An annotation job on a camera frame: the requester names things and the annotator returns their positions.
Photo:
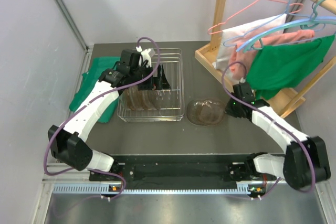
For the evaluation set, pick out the slotted cable duct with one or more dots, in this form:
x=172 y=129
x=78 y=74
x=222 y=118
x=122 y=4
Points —
x=111 y=189

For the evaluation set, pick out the pink wire hanger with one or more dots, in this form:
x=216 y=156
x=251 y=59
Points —
x=211 y=32

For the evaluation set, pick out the green hanging garment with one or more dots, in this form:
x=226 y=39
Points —
x=285 y=66

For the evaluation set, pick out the teal plastic hanger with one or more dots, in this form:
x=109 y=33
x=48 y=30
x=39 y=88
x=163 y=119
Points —
x=315 y=5

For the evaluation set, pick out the pink hanging garment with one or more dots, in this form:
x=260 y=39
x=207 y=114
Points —
x=277 y=38

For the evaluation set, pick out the white hanging garment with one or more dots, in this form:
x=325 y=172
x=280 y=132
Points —
x=224 y=54

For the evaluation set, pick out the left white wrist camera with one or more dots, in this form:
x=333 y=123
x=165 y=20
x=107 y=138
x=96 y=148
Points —
x=145 y=56

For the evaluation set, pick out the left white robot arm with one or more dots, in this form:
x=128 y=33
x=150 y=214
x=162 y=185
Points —
x=68 y=141

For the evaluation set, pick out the aluminium frame profile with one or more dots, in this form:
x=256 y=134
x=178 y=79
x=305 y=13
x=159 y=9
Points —
x=71 y=23

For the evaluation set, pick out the folded green t-shirt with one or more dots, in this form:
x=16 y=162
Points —
x=89 y=80

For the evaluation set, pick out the clear glass plate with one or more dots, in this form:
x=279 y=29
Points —
x=139 y=100
x=125 y=99
x=198 y=112
x=145 y=99

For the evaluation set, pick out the wire dish rack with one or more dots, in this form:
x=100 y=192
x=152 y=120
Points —
x=173 y=106

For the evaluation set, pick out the light blue plastic hanger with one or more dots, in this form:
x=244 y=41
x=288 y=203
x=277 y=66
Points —
x=305 y=23

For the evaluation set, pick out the wooden clothes rack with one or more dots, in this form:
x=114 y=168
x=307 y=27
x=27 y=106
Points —
x=286 y=101

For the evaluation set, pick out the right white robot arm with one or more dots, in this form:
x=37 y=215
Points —
x=305 y=160

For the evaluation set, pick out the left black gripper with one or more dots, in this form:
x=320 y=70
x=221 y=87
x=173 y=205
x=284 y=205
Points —
x=155 y=83

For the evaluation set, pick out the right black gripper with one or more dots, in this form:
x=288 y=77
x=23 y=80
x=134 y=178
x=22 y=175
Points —
x=229 y=109

